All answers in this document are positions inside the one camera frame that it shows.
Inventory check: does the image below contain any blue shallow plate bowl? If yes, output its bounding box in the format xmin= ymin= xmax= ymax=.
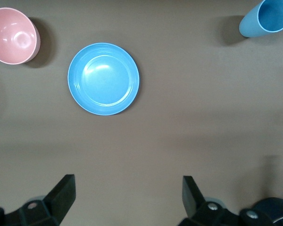
xmin=67 ymin=42 xmax=141 ymax=116

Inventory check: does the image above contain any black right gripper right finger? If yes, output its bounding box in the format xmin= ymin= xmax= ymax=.
xmin=179 ymin=176 xmax=242 ymax=226

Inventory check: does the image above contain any brown table cover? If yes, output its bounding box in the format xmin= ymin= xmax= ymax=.
xmin=0 ymin=0 xmax=283 ymax=226

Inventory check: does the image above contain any pink deep bowl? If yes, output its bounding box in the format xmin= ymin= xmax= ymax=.
xmin=0 ymin=7 xmax=41 ymax=65

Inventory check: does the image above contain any blue plastic cup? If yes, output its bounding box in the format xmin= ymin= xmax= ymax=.
xmin=239 ymin=0 xmax=283 ymax=38

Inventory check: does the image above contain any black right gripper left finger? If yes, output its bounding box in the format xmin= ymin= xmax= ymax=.
xmin=4 ymin=174 xmax=76 ymax=226

